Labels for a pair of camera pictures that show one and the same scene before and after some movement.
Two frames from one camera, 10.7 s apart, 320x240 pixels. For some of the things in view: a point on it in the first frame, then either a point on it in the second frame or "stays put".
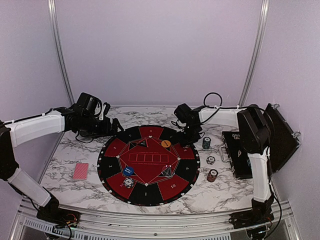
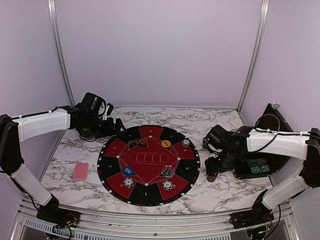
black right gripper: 186,142 to 212,168
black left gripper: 105,131 stays put
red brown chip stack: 212,175 stays put
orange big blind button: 166,143 stays put
